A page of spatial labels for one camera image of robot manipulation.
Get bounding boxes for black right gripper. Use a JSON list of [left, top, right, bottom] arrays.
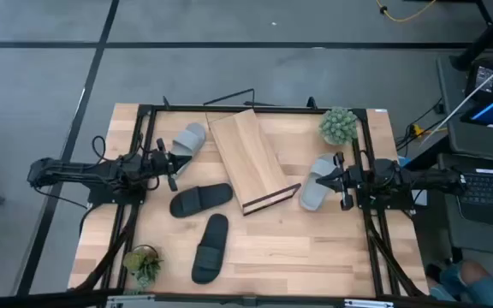
[[314, 151, 361, 211]]

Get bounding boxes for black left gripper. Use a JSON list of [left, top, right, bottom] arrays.
[[148, 138, 193, 193]]

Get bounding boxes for grey slide sandal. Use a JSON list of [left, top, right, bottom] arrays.
[[169, 122, 207, 179], [299, 152, 340, 212]]

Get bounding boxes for black slide sandal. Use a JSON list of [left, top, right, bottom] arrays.
[[191, 213, 229, 285], [169, 182, 234, 218]]

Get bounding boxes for wooden shelf with black frame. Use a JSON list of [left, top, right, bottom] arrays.
[[203, 88, 302, 216]]

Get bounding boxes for round green potted plant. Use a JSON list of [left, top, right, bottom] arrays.
[[318, 106, 359, 146]]

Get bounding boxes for white paper sheet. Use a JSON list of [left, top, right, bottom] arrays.
[[412, 184, 430, 207]]

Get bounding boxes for small leafy potted plant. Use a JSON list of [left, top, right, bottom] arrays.
[[122, 244, 164, 292]]

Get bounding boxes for laptop computer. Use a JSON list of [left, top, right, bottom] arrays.
[[437, 50, 493, 260]]

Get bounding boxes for black laptop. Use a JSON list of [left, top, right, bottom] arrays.
[[455, 169, 493, 228]]

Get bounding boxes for black power adapter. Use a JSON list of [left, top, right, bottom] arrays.
[[464, 59, 493, 102]]

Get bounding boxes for person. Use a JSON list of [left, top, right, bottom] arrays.
[[425, 258, 493, 308]]

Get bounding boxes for black stand leg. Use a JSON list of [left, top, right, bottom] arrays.
[[449, 0, 493, 72]]

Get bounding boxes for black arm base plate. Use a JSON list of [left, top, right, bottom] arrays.
[[355, 187, 414, 210], [86, 187, 147, 205]]

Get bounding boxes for black aluminium table frame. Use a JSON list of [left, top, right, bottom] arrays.
[[68, 102, 430, 308]]

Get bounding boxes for silver metal bracket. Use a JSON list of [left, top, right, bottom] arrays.
[[107, 294, 156, 308], [343, 299, 395, 308]]

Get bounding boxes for white cable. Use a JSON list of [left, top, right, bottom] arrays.
[[419, 50, 493, 146]]

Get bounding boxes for yellow cable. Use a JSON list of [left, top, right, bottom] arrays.
[[374, 0, 438, 23]]

